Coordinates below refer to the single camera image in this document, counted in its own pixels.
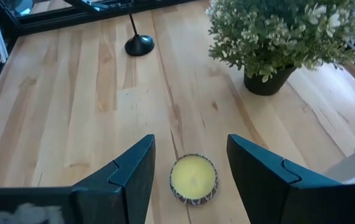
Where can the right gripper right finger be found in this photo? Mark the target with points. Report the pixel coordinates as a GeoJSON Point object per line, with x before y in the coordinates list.
{"type": "Point", "coordinates": [267, 193]}

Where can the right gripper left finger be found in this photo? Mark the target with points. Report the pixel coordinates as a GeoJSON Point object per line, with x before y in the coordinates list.
{"type": "Point", "coordinates": [124, 193]}

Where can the dark floral candle tin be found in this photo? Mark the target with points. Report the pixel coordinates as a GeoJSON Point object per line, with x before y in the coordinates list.
{"type": "Point", "coordinates": [193, 179]}

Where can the black candlestick holder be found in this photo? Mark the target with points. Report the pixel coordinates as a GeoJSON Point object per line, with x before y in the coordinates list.
{"type": "Point", "coordinates": [139, 46]}

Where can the green potted plant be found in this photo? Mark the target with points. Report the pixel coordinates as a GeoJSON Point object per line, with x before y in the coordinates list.
{"type": "Point", "coordinates": [274, 37]}

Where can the black aluminium frame rails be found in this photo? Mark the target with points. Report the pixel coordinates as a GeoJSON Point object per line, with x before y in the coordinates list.
{"type": "Point", "coordinates": [40, 23]}

